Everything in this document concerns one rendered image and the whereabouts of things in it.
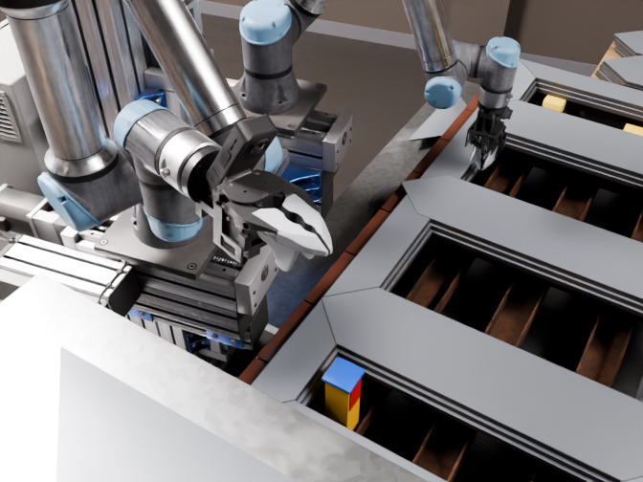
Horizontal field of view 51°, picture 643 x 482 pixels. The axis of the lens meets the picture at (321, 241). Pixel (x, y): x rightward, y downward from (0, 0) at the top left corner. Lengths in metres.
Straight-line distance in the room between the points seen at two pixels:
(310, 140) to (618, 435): 0.93
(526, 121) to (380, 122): 1.57
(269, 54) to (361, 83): 2.27
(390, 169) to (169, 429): 1.27
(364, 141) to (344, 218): 1.51
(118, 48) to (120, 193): 0.31
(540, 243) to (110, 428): 1.04
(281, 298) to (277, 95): 0.50
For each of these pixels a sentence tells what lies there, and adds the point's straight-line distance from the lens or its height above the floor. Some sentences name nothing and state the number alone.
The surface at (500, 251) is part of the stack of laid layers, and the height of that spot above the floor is 0.84.
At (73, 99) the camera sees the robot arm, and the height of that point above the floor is 1.40.
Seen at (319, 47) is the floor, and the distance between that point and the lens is 4.21.
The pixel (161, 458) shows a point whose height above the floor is 1.07.
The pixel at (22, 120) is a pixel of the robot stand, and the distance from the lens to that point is 1.59.
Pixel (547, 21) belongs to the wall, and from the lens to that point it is 4.05.
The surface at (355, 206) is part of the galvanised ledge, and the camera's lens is 1.95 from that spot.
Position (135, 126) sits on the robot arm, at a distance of 0.89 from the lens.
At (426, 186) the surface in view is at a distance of 1.76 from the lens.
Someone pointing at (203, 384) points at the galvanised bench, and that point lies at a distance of 1.10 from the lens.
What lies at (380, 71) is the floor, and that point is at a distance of 3.98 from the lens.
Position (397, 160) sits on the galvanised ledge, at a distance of 2.13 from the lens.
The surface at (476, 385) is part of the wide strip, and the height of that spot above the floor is 0.85.
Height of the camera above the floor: 1.94
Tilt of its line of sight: 43 degrees down
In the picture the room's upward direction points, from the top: straight up
